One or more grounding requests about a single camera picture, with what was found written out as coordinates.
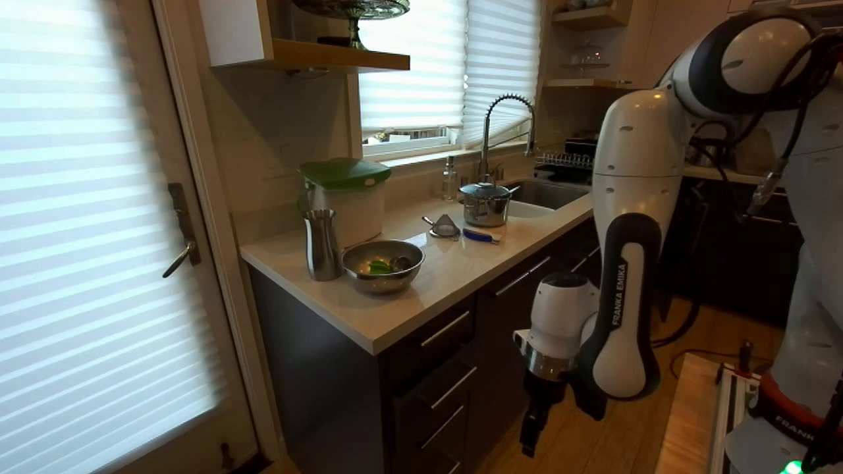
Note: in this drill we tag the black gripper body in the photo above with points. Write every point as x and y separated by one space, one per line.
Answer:
543 402

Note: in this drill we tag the wooden drawer with dark front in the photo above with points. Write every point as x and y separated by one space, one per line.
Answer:
435 391

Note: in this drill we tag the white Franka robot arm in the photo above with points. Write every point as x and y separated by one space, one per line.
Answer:
637 174

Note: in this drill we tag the dark blue drawer cabinet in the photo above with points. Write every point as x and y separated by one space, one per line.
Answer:
740 253

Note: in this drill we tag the blue and white dish brush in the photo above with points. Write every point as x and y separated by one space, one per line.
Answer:
480 236

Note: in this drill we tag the small utensil on counter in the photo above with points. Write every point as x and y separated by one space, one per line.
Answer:
445 228

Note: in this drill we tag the steel pot with lid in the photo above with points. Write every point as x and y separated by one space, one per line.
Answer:
487 207

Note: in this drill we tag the undermount kitchen sink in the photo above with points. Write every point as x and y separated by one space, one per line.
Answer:
543 193

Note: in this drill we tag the dark kitchen cabinet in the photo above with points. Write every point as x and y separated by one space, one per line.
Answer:
326 377

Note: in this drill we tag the steel mixing bowl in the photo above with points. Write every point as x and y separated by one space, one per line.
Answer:
384 266

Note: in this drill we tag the black dish rack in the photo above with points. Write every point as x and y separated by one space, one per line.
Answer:
567 162

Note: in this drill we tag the clear soap bottle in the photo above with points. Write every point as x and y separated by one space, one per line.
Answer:
449 181

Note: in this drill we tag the small steel pitcher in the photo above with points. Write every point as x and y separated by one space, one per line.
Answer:
323 247

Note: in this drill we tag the gooseneck metal faucet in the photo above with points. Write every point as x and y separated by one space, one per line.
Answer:
488 132

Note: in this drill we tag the white container with green lid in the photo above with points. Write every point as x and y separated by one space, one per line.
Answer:
351 198

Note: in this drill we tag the window with white blind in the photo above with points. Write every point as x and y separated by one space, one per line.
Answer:
439 69

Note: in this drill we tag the wooden corner shelves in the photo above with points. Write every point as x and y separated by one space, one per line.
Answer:
589 54

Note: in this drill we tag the glass cake stand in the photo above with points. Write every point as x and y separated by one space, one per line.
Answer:
355 12

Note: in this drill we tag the door with white blind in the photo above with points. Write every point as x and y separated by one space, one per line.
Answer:
96 237

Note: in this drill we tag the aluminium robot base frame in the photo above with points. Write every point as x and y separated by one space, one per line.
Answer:
733 411

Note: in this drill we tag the wooden wall shelf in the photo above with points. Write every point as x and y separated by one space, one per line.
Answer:
265 44

